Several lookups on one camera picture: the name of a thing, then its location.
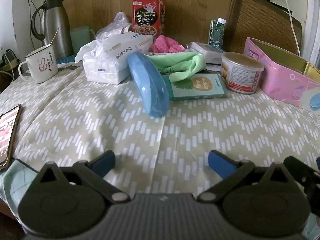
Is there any smartphone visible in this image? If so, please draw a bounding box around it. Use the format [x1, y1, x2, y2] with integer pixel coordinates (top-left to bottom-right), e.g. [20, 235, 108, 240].
[0, 104, 23, 171]

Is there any pink fluffy cloth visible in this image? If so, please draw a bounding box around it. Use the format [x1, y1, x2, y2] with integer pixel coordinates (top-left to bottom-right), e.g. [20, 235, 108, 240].
[150, 35, 186, 54]

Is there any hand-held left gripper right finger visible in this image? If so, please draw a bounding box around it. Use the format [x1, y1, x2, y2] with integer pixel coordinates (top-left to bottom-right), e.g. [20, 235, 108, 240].
[197, 149, 292, 203]

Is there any steel thermos jug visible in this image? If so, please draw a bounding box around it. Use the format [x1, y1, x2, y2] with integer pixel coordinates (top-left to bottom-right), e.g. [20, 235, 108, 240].
[31, 0, 73, 58]

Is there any teal ribbed mat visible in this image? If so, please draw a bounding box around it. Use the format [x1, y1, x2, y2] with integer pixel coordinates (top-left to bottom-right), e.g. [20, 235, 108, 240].
[56, 54, 83, 68]

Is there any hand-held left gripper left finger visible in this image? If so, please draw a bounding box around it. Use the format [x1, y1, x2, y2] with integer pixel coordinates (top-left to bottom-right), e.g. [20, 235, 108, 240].
[32, 150, 131, 204]

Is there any pink tin box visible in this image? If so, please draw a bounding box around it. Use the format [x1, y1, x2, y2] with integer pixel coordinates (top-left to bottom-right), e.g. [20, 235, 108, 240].
[243, 37, 320, 116]

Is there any red snack tin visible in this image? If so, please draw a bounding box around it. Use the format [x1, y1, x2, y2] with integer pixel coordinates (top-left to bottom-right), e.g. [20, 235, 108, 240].
[132, 0, 167, 41]

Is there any black cable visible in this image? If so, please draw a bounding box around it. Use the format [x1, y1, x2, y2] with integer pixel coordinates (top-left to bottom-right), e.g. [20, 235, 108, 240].
[23, 0, 36, 49]

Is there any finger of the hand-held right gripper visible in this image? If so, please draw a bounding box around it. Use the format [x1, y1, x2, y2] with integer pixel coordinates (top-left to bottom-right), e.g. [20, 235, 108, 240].
[284, 156, 320, 215]

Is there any light green checkered cloth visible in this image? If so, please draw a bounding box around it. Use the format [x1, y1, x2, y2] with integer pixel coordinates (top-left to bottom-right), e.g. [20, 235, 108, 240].
[0, 159, 320, 240]

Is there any teal pineapple print box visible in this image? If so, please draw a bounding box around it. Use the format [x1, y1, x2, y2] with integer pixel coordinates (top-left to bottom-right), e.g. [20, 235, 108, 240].
[162, 73, 229, 102]

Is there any dark bag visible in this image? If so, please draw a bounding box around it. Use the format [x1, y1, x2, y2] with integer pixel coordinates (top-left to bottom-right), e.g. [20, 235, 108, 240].
[0, 49, 21, 85]

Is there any clear plastic bag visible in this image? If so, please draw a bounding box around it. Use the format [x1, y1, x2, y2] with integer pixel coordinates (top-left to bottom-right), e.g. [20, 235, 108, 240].
[95, 12, 133, 41]

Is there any round can with lid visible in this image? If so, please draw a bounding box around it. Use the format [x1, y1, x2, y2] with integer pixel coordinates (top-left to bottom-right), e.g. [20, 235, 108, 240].
[221, 52, 265, 95]

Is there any green plastic cup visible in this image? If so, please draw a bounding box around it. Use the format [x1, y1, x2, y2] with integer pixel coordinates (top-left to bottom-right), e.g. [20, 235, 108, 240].
[70, 26, 96, 55]

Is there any wood-grain wall sheet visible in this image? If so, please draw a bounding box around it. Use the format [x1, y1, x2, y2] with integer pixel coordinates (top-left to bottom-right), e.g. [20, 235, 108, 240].
[47, 0, 233, 55]

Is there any blue glasses case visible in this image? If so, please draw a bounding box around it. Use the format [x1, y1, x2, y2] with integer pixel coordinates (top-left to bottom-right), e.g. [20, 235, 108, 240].
[127, 51, 171, 117]

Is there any white power cable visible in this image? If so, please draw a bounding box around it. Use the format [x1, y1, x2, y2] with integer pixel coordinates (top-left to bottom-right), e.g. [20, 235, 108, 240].
[277, 0, 301, 56]

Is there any green drink carton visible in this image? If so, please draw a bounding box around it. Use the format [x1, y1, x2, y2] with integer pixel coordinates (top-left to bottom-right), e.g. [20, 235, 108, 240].
[208, 17, 227, 49]

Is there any white enamel mug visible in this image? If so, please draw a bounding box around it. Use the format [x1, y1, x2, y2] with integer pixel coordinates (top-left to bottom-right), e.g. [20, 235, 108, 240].
[18, 44, 59, 84]

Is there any chopstick in mug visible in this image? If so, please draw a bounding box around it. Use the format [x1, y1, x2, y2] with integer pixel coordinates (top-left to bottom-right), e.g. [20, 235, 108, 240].
[51, 27, 60, 47]

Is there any white tissue pack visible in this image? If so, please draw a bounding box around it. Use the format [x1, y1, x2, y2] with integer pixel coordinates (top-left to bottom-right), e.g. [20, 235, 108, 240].
[74, 31, 153, 85]

